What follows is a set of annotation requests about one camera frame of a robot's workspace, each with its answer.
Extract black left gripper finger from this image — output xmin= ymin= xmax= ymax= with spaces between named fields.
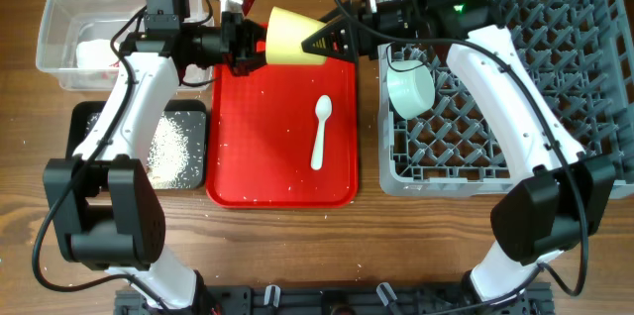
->
xmin=243 ymin=20 xmax=267 ymax=46
xmin=241 ymin=52 xmax=266 ymax=75

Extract yellow plastic cup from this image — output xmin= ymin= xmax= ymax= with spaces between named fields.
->
xmin=265 ymin=7 xmax=327 ymax=65

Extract white plastic spoon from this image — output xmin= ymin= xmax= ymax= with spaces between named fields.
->
xmin=310 ymin=95 xmax=333 ymax=170

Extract light green bowl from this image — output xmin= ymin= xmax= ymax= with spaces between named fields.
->
xmin=386 ymin=60 xmax=435 ymax=119

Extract white rice pile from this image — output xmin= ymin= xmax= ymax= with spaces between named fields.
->
xmin=88 ymin=110 xmax=207 ymax=188

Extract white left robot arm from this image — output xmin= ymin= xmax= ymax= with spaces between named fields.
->
xmin=42 ymin=0 xmax=266 ymax=314

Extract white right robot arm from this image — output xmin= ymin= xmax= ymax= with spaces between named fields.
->
xmin=301 ymin=0 xmax=616 ymax=311

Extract clear plastic waste bin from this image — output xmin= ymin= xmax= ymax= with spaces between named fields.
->
xmin=35 ymin=0 xmax=216 ymax=93

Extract black waste tray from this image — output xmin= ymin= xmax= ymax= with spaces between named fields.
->
xmin=65 ymin=99 xmax=208 ymax=191

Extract grey dishwasher rack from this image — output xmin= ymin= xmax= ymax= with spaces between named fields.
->
xmin=378 ymin=0 xmax=633 ymax=199

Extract red serving tray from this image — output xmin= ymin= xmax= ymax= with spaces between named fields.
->
xmin=205 ymin=22 xmax=360 ymax=209

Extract white crumpled paper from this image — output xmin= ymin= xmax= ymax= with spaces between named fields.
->
xmin=75 ymin=39 xmax=119 ymax=79

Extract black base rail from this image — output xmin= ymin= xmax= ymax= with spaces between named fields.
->
xmin=114 ymin=282 xmax=552 ymax=315

